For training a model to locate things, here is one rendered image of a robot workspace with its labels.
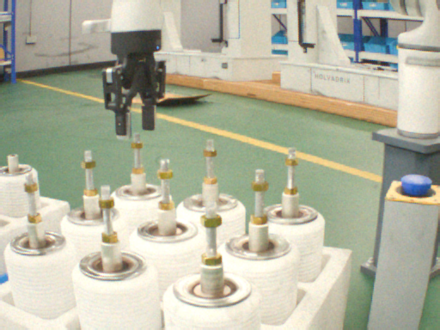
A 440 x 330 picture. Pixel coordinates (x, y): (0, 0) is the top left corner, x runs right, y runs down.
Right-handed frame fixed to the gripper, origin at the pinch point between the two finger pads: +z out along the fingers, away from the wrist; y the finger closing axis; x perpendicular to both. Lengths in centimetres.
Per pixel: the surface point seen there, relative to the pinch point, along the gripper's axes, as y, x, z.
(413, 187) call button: -6.8, -40.5, 2.9
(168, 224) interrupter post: -12.7, -12.3, 8.9
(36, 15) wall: 440, 453, -48
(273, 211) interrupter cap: -0.5, -21.1, 10.0
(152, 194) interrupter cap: -0.5, -2.6, 9.9
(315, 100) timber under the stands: 247, 38, 30
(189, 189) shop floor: 78, 33, 35
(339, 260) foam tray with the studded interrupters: 2.6, -30.1, 17.3
